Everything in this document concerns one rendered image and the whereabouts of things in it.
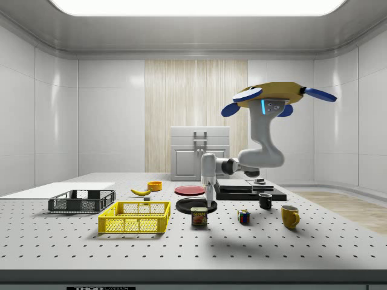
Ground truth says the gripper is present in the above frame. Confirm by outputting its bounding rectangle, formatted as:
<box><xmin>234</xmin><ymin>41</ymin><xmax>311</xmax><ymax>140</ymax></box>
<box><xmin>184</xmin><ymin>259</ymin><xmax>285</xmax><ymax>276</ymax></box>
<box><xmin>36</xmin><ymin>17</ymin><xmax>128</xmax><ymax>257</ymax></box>
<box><xmin>205</xmin><ymin>184</ymin><xmax>215</xmax><ymax>210</ymax></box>

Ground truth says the flat-sided can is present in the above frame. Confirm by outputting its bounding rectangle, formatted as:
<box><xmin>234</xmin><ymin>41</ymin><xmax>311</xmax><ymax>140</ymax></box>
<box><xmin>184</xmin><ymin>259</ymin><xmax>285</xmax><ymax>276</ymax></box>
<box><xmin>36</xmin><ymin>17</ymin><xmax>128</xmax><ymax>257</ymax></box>
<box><xmin>190</xmin><ymin>206</ymin><xmax>209</xmax><ymax>227</ymax></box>

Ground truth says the red plate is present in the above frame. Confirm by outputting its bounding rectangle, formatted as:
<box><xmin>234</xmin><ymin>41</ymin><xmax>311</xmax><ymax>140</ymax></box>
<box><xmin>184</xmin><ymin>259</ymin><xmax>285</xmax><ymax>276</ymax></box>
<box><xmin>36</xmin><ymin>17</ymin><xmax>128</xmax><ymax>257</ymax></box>
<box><xmin>174</xmin><ymin>185</ymin><xmax>207</xmax><ymax>196</ymax></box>

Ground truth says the black plate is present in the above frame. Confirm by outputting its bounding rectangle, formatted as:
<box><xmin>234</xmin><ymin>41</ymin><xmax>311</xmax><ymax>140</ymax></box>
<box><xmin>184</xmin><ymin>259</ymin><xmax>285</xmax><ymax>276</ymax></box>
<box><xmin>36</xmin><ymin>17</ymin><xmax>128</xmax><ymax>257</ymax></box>
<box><xmin>175</xmin><ymin>196</ymin><xmax>219</xmax><ymax>214</ymax></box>

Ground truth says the black stove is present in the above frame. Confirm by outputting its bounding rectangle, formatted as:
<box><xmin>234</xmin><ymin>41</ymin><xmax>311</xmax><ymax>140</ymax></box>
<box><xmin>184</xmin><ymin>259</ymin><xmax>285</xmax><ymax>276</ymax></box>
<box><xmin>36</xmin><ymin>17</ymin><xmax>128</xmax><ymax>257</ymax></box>
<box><xmin>215</xmin><ymin>178</ymin><xmax>288</xmax><ymax>202</ymax></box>

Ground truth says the white cabinet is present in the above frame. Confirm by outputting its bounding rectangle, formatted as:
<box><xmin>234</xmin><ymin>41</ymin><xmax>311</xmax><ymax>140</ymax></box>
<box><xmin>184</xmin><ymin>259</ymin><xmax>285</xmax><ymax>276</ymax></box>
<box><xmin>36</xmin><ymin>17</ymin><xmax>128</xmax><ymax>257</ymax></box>
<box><xmin>169</xmin><ymin>126</ymin><xmax>231</xmax><ymax>182</ymax></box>

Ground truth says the puzzle cube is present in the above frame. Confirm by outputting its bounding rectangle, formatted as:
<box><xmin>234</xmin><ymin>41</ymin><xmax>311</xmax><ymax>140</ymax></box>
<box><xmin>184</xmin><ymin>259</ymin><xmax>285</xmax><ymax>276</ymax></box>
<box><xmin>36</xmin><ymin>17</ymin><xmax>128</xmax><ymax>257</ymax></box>
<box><xmin>236</xmin><ymin>208</ymin><xmax>252</xmax><ymax>225</ymax></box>

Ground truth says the black mug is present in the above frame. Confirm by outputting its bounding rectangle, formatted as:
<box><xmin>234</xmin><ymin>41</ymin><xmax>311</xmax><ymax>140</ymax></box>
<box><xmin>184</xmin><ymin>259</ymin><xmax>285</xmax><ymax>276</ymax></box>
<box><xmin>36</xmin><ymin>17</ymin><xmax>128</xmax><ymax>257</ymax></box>
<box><xmin>258</xmin><ymin>193</ymin><xmax>273</xmax><ymax>210</ymax></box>

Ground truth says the banana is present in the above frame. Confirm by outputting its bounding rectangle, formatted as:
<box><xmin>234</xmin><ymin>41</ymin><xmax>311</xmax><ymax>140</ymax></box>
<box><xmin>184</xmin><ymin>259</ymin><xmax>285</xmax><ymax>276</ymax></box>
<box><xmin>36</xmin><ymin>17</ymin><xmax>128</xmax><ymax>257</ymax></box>
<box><xmin>130</xmin><ymin>187</ymin><xmax>154</xmax><ymax>197</ymax></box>

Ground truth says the yellow basket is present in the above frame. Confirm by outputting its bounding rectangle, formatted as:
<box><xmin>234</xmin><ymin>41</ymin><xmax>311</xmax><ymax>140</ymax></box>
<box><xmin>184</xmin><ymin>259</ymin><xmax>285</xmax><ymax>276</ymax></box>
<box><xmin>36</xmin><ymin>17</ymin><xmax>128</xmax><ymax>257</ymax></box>
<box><xmin>97</xmin><ymin>201</ymin><xmax>172</xmax><ymax>235</ymax></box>

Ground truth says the yellow mug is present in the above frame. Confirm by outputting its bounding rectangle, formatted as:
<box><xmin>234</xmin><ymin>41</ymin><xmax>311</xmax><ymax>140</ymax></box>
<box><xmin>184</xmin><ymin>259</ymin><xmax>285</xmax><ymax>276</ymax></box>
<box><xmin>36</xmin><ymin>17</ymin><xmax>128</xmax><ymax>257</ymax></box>
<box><xmin>280</xmin><ymin>205</ymin><xmax>301</xmax><ymax>229</ymax></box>

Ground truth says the drone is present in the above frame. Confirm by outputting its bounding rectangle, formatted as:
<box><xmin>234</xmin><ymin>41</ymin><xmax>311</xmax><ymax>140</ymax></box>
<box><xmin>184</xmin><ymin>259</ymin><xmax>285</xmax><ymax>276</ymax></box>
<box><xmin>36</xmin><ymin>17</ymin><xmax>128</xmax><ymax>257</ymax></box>
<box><xmin>220</xmin><ymin>81</ymin><xmax>339</xmax><ymax>118</ymax></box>

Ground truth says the dark grey basket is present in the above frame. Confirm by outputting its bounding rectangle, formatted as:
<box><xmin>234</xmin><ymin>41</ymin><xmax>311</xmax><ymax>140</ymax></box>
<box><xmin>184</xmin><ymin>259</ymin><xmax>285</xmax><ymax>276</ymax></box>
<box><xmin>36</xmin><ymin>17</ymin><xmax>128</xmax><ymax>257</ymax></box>
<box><xmin>48</xmin><ymin>189</ymin><xmax>117</xmax><ymax>214</ymax></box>

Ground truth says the white board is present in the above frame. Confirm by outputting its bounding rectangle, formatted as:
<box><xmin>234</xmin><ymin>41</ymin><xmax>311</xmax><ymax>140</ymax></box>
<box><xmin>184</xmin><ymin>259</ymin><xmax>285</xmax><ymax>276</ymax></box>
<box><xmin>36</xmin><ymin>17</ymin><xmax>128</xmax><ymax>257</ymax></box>
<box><xmin>0</xmin><ymin>182</ymin><xmax>116</xmax><ymax>199</ymax></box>

